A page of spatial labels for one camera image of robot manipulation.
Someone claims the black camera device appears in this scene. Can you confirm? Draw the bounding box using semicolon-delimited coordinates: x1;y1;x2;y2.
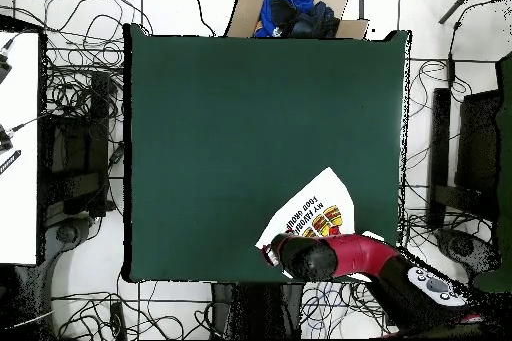
0;124;15;152
0;46;13;84

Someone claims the grey pedestal leg with caster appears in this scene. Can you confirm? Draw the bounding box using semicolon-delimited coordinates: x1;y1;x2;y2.
433;226;501;278
39;216;97;278

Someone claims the white printed t-shirt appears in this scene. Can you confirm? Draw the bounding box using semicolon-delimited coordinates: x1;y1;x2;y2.
254;165;385;283

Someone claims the brown cardboard box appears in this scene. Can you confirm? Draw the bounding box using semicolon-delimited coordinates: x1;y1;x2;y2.
223;0;370;40

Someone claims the black cable with adapter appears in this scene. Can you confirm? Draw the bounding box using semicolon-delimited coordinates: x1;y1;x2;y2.
446;0;512;92

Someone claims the dark navy garment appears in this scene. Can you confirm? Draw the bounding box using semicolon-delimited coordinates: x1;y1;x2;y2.
269;0;341;39

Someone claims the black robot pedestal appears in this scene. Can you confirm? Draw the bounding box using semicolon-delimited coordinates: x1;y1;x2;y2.
209;282;305;340

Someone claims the black cable tangle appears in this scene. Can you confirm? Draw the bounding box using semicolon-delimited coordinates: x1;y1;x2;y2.
51;272;225;340
399;58;475;238
299;281;391;336
0;0;155;118

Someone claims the black power strip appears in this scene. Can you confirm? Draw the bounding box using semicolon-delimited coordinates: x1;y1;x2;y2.
109;300;128;341

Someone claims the dark green table cloth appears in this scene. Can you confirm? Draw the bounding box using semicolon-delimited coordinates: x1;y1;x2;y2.
122;22;412;284

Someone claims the black label strip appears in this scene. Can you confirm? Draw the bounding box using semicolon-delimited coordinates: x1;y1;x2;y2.
0;149;22;176

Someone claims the single black cable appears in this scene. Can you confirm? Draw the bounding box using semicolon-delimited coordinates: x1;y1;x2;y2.
174;0;217;37

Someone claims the white side table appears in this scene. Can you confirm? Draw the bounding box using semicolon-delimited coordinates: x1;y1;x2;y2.
0;30;41;266

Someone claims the black metal stand base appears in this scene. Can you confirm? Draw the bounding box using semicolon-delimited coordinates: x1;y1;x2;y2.
39;70;117;218
427;86;503;230

